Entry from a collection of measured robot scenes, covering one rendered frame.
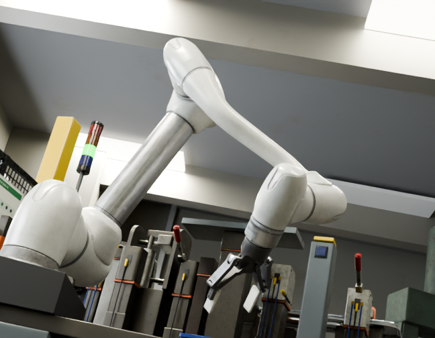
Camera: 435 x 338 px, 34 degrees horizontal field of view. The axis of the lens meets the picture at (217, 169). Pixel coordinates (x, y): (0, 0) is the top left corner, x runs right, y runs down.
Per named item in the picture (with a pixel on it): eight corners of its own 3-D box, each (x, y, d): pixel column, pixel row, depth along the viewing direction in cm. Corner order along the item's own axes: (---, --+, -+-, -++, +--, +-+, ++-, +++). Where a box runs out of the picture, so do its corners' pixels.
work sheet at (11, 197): (3, 258, 309) (25, 194, 322) (-26, 239, 290) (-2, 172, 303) (-2, 257, 310) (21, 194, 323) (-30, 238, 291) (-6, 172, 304)
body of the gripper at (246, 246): (263, 233, 184) (249, 263, 187) (239, 231, 179) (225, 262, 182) (280, 249, 179) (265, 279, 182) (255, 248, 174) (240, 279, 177)
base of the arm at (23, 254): (64, 279, 170) (72, 258, 173) (-22, 256, 173) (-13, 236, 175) (76, 302, 186) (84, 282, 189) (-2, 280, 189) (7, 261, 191)
